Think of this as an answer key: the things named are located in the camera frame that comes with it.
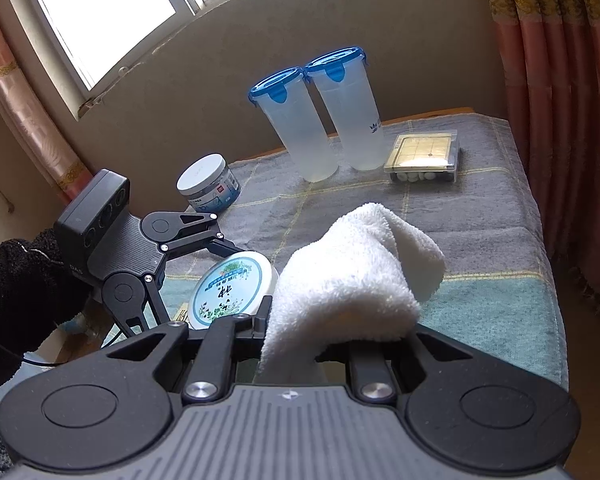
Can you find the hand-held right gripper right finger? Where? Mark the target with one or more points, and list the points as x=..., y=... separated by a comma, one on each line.
x=365, y=370

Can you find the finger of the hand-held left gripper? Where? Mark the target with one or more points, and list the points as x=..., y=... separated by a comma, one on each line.
x=155, y=305
x=205, y=235

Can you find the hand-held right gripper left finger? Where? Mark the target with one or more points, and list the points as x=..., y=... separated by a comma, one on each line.
x=220, y=355

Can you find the clear jar white lid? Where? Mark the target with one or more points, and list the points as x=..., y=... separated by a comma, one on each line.
x=205, y=180

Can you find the white round powder tin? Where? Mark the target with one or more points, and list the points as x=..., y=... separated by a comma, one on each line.
x=230, y=285

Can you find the white towel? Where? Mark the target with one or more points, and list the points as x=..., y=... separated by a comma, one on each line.
x=340, y=285

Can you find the tall translucent cup blue lid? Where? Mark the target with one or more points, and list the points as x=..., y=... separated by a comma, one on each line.
x=300, y=140
x=352, y=125

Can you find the person's left forearm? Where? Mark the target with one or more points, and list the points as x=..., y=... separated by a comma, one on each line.
x=20, y=300

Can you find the grey teal checked table cloth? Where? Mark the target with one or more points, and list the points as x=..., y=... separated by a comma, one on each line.
x=480, y=240

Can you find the clear box with grid board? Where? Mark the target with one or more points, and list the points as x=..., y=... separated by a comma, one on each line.
x=420, y=152

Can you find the window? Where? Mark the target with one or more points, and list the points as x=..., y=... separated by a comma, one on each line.
x=105, y=10

